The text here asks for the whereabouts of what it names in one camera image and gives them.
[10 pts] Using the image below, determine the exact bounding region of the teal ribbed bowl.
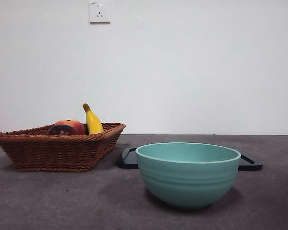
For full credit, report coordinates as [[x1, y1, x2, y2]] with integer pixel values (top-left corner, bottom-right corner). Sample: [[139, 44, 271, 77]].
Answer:
[[135, 142, 241, 210]]

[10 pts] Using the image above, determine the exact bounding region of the dark red plum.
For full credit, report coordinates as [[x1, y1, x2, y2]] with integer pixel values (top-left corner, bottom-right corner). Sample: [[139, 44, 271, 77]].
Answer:
[[47, 124, 78, 135]]

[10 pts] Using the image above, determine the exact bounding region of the black rectangular tray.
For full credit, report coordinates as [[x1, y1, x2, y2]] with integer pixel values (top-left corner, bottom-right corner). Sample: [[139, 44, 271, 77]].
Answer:
[[117, 147, 264, 172]]

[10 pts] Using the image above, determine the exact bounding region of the yellow banana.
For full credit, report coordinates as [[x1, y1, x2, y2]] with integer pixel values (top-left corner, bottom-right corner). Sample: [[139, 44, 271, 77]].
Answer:
[[82, 103, 104, 135]]

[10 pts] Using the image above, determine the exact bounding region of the red orange peach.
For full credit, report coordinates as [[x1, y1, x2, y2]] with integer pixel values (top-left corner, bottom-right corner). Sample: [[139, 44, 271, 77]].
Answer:
[[54, 119, 86, 135]]

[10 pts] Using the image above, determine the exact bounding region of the brown wicker basket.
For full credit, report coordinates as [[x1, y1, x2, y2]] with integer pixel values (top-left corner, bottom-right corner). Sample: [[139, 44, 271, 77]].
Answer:
[[0, 122, 127, 173]]

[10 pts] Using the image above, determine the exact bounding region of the white wall socket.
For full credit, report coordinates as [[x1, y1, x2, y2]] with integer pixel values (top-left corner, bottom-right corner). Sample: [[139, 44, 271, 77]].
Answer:
[[89, 1, 111, 24]]

